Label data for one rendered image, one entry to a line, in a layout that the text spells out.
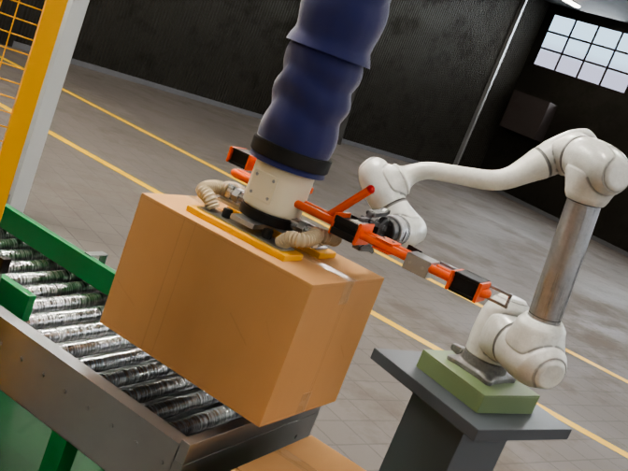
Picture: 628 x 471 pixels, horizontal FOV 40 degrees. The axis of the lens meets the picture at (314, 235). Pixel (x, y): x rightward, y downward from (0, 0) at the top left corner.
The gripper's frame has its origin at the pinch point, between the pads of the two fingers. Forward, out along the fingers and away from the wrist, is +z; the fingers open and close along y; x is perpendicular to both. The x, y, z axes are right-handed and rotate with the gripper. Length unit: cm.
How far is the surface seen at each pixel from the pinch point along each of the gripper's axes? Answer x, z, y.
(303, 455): -8, -7, 66
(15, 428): 97, -10, 120
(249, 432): 4, 6, 63
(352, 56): 16.7, 5.5, -41.4
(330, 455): -12, -16, 66
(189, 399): 27, 4, 66
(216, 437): 4, 23, 60
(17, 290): 83, 24, 57
